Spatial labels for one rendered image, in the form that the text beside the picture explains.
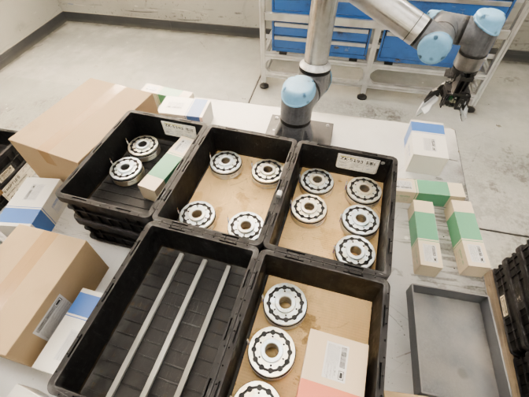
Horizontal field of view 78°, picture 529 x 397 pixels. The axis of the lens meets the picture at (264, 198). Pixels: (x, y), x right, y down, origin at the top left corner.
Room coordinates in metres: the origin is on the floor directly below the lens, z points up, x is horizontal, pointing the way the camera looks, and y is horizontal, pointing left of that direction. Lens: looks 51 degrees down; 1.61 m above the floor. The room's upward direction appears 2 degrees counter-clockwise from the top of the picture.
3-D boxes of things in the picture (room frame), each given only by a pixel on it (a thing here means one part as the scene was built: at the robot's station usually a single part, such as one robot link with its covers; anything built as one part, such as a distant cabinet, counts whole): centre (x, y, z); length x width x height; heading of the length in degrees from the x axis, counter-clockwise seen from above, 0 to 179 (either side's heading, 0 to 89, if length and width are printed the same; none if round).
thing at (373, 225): (0.52, -0.27, 0.86); 0.10 x 0.10 x 0.01
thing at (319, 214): (0.57, -0.13, 0.86); 0.10 x 0.10 x 0.01
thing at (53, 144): (0.98, 0.63, 0.80); 0.40 x 0.30 x 0.20; 156
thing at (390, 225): (0.55, -0.19, 0.92); 0.40 x 0.30 x 0.02; 162
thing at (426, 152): (0.93, -0.62, 0.74); 0.20 x 0.12 x 0.09; 165
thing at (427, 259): (0.54, -0.49, 0.73); 0.24 x 0.06 x 0.06; 168
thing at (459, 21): (0.94, -0.52, 1.18); 0.11 x 0.11 x 0.08; 60
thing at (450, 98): (0.90, -0.61, 1.02); 0.09 x 0.08 x 0.12; 165
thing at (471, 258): (0.53, -0.62, 0.73); 0.24 x 0.06 x 0.06; 170
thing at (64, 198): (0.73, 0.38, 0.92); 0.40 x 0.30 x 0.02; 162
